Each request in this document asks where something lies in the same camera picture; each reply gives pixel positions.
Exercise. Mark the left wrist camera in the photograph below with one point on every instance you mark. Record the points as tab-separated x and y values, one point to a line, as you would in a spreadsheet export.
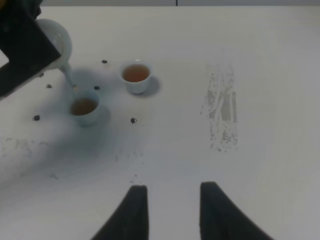
22	41

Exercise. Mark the pale blue teacup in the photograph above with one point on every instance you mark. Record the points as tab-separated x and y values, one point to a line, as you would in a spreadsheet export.
85	108
135	75

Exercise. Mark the pale blue porcelain teapot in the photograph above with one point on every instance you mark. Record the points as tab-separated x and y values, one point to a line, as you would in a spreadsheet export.
62	42

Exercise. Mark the near pale blue teacup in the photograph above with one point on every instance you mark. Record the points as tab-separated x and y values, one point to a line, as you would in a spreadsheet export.
85	108

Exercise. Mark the far pale blue teacup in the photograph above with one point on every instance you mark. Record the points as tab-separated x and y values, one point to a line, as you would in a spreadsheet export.
135	75

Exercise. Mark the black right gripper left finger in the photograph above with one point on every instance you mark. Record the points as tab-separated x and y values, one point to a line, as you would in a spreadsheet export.
130	221

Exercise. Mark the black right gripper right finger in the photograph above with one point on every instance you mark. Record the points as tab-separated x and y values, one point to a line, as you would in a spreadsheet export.
221	219

